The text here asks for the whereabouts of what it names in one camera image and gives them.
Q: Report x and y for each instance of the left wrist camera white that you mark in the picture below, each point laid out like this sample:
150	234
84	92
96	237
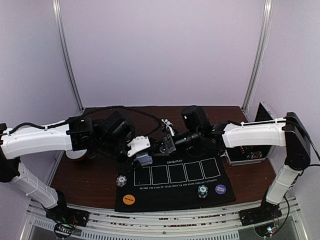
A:
138	144

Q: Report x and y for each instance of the black poker cloth mat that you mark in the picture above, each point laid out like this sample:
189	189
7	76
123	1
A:
171	183

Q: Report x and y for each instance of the aluminium frame post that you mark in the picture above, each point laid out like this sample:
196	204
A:
65	53
261	47

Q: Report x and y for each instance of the aluminium poker chip case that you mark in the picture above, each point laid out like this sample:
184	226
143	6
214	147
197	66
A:
244	155

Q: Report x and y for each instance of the left aluminium frame post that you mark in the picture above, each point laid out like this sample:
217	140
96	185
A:
65	53

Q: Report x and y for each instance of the mixed colour chip stack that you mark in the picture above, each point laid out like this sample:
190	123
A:
202	191

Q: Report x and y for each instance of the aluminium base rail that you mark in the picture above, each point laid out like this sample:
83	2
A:
213	223

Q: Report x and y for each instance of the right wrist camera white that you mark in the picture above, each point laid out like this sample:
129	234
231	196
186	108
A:
167	127

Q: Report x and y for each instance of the orange big blind button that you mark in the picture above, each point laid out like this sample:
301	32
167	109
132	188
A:
129	199

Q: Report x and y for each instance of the blue small blind button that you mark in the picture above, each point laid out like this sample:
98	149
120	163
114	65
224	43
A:
220	189

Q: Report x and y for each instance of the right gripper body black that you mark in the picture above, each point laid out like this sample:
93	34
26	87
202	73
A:
166	145

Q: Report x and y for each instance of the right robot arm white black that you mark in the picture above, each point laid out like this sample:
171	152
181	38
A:
287	132

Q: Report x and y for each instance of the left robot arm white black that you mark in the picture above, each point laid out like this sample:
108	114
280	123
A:
115	137

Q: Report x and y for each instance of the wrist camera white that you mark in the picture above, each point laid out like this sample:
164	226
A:
138	144
167	127

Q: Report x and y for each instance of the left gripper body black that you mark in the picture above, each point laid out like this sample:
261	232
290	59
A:
134	155

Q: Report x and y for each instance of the grey playing card deck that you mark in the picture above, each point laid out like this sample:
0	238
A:
144	158

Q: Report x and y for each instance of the right aluminium frame post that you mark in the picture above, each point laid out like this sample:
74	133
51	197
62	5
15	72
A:
261	47

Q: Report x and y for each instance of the poker chip row lower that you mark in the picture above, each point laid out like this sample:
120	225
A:
254	155

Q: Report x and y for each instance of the blue white chip stack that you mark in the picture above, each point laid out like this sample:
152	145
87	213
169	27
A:
121	181

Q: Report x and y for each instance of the white red bowl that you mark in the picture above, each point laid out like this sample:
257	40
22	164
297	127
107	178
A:
76	155

